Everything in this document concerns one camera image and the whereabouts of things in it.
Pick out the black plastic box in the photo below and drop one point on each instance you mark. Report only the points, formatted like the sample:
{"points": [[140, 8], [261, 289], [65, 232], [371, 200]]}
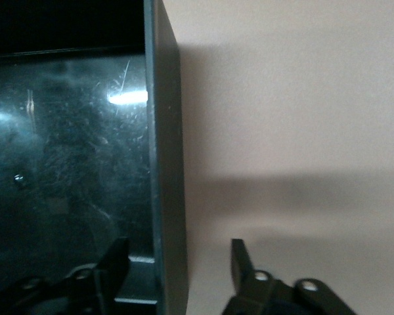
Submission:
{"points": [[69, 131]]}

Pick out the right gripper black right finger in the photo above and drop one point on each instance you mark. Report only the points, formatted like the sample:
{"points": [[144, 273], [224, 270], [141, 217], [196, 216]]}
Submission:
{"points": [[241, 262]]}

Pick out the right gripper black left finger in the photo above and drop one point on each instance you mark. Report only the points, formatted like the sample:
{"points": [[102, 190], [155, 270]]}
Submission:
{"points": [[118, 262]]}

